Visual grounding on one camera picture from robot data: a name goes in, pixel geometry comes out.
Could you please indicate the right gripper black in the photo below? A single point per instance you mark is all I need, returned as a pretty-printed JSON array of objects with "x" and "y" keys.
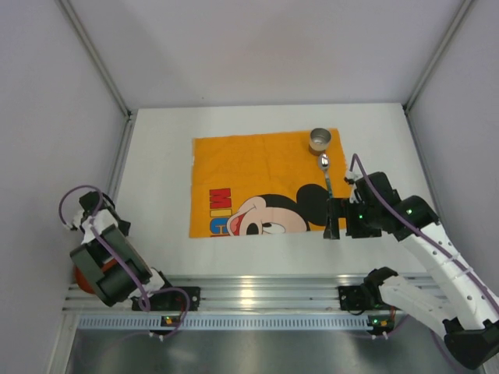
[{"x": 347, "y": 217}]

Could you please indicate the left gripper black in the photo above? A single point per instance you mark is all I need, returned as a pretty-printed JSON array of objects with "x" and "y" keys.
[{"x": 95, "y": 200}]

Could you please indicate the spoon with green handle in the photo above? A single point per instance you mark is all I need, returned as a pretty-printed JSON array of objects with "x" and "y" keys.
[{"x": 324, "y": 164}]

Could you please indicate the silver metal cup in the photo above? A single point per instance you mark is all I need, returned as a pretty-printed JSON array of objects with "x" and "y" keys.
[{"x": 319, "y": 140}]

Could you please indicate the orange cartoon mouse placemat cloth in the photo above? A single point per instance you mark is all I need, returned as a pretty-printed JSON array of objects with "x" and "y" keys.
[{"x": 262, "y": 184}]

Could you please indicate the red round plate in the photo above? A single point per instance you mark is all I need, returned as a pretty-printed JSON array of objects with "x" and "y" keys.
[{"x": 82, "y": 282}]

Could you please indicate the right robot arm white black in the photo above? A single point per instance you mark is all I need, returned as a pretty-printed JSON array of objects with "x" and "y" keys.
[{"x": 467, "y": 319}]

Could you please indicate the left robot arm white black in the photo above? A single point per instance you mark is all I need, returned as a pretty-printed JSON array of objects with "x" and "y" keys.
[{"x": 105, "y": 263}]

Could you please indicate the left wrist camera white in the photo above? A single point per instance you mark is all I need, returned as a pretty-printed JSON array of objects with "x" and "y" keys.
[{"x": 77, "y": 220}]

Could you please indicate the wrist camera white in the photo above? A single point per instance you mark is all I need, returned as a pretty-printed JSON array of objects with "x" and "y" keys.
[
  {"x": 77, "y": 220},
  {"x": 351, "y": 177}
]

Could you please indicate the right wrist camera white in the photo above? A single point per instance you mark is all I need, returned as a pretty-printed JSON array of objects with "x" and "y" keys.
[{"x": 351, "y": 177}]

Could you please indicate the aluminium mounting rail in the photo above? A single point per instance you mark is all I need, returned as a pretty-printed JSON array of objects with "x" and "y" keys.
[{"x": 254, "y": 293}]

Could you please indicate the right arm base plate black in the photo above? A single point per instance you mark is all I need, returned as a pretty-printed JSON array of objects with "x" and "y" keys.
[{"x": 357, "y": 299}]

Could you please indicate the perforated cable duct grey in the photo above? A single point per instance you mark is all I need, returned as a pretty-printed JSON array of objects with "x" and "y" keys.
[{"x": 234, "y": 322}]

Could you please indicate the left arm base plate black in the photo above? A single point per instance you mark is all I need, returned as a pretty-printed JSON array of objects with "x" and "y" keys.
[{"x": 175, "y": 301}]

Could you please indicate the left aluminium frame post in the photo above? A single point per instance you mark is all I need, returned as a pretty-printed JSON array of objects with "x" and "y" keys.
[{"x": 83, "y": 36}]

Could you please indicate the aluminium frame post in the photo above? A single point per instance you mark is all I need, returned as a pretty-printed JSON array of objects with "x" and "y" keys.
[
  {"x": 444, "y": 43},
  {"x": 83, "y": 36}
]

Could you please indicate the right aluminium frame post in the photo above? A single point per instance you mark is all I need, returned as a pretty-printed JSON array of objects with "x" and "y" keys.
[{"x": 444, "y": 43}]

